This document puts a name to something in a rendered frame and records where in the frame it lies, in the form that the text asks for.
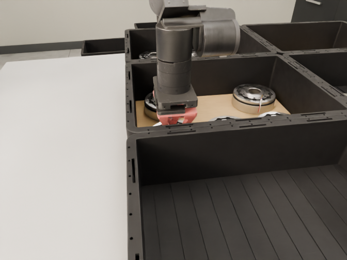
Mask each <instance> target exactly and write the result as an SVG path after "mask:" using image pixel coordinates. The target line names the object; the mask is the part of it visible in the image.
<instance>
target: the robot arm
mask: <svg viewBox="0 0 347 260"><path fill-rule="evenodd" d="M149 5H150V8H151V10H152V11H153V12H154V13H155V14H156V20H157V24H156V56H157V76H154V77H153V84H154V90H153V96H154V99H155V105H156V113H157V117H158V119H159V120H160V122H161V124H162V125H171V124H176V123H177V121H178V119H179V118H184V121H183V123H192V121H193V120H194V119H195V118H196V116H197V109H196V107H197V106H198V98H197V95H196V93H195V91H194V89H193V87H192V85H191V67H192V46H193V48H194V51H196V53H197V56H198V57H213V56H227V55H234V54H236V52H237V51H238V48H239V45H240V27H239V24H238V22H237V20H236V18H235V12H234V10H233V9H231V8H218V7H206V5H189V4H188V0H149ZM184 106H186V108H184ZM171 118H172V119H171Z"/></svg>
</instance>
